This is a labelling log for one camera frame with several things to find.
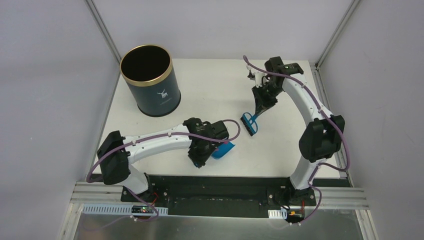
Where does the white slotted cable duct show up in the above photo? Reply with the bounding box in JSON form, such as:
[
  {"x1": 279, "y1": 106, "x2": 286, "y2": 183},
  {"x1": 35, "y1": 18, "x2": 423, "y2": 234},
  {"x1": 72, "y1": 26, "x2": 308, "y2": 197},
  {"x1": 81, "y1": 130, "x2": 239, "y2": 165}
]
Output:
[
  {"x1": 267, "y1": 208, "x2": 288, "y2": 220},
  {"x1": 82, "y1": 203, "x2": 169, "y2": 216}
]

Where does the right white slotted cable duct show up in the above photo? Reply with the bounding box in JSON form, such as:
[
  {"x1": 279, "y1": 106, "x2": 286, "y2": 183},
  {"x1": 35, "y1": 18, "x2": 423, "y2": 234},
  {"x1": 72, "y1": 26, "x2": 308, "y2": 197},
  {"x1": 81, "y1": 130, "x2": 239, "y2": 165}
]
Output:
[{"x1": 267, "y1": 208, "x2": 288, "y2": 220}]

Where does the left white slotted cable duct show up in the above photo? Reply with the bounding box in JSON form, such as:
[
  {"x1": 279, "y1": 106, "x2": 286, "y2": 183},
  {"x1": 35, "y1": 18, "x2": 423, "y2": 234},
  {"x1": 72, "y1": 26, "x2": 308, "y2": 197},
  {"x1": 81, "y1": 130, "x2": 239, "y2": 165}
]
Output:
[{"x1": 82, "y1": 203, "x2": 169, "y2": 216}]

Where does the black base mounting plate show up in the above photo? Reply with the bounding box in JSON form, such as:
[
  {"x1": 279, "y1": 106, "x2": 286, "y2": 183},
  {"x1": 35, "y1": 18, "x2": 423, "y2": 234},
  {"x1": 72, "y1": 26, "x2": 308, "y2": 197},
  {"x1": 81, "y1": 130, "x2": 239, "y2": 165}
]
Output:
[{"x1": 139, "y1": 175, "x2": 317, "y2": 218}]

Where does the blue hand brush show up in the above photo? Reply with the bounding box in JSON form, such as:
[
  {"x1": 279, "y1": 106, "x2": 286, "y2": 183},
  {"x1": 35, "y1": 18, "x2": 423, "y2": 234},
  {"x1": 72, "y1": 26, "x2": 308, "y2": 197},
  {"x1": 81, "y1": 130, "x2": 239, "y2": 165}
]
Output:
[{"x1": 240, "y1": 112, "x2": 259, "y2": 137}]

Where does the dark blue gold-rimmed bin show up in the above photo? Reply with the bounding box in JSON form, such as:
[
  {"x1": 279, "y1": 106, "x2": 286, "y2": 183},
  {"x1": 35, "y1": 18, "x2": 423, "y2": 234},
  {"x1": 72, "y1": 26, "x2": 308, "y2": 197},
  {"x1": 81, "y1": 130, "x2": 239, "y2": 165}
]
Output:
[{"x1": 119, "y1": 44, "x2": 182, "y2": 117}]

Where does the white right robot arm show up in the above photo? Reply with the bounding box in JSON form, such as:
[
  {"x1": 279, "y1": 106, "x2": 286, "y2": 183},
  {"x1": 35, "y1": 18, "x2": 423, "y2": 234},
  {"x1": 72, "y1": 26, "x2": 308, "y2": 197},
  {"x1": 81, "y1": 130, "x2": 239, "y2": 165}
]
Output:
[{"x1": 245, "y1": 56, "x2": 345, "y2": 205}]

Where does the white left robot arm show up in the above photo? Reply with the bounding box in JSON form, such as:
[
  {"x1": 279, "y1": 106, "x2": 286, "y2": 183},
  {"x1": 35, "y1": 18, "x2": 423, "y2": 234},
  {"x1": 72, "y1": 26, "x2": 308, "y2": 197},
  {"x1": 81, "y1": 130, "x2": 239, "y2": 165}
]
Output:
[{"x1": 97, "y1": 117, "x2": 230, "y2": 203}]

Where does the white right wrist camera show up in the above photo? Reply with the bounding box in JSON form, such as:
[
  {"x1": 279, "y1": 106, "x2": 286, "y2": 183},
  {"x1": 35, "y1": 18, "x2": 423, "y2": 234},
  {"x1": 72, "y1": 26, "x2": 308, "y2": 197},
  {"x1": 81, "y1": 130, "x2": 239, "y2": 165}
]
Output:
[{"x1": 246, "y1": 65, "x2": 265, "y2": 86}]

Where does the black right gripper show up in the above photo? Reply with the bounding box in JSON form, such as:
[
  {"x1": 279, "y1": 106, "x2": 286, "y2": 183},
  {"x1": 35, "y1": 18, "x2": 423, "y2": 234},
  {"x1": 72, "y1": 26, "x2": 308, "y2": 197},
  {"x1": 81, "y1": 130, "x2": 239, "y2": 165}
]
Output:
[{"x1": 252, "y1": 81, "x2": 284, "y2": 116}]

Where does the blue plastic dustpan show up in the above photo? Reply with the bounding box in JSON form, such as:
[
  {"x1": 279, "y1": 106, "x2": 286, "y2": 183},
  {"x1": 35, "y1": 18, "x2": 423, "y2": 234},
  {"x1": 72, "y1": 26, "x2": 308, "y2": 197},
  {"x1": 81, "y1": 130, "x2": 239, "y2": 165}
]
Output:
[{"x1": 193, "y1": 141, "x2": 236, "y2": 168}]

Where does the aluminium frame rail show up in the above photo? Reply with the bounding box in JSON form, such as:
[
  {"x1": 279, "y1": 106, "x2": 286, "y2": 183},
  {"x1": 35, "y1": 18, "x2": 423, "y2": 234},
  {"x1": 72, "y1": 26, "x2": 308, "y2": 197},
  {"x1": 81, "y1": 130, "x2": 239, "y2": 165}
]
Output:
[{"x1": 84, "y1": 0, "x2": 122, "y2": 63}]

